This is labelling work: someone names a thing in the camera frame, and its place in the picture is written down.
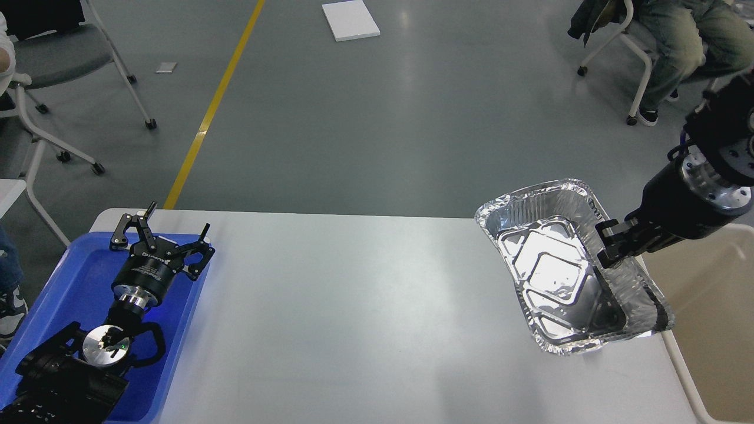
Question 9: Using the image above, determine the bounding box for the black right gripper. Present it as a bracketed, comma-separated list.
[595, 147, 752, 269]

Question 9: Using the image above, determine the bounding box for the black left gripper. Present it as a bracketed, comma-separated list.
[110, 201, 216, 307]

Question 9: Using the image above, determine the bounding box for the aluminium foil tray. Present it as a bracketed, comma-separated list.
[475, 179, 676, 355]

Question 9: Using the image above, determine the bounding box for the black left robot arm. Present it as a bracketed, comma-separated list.
[2, 204, 215, 423]

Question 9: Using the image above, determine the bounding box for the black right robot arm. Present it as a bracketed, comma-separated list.
[596, 72, 753, 268]

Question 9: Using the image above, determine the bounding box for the blue plastic tray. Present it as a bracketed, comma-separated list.
[1, 233, 208, 423]

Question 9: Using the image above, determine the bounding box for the beige plastic bin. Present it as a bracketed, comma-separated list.
[643, 224, 753, 423]

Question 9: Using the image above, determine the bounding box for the white side table corner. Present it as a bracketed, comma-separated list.
[0, 179, 27, 219]

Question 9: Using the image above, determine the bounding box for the person in blue jeans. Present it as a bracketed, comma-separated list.
[1, 14, 29, 341]

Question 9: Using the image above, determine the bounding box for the white chair right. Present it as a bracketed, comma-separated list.
[568, 1, 658, 126]

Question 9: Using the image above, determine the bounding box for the seated person in green trousers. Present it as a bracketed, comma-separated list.
[631, 1, 753, 127]

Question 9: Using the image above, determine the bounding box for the grey office chair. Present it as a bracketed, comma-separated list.
[2, 1, 158, 130]

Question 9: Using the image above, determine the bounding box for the white board on floor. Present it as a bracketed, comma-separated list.
[322, 1, 381, 41]

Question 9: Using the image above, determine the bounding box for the white chair frame left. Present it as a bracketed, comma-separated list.
[3, 73, 105, 248]

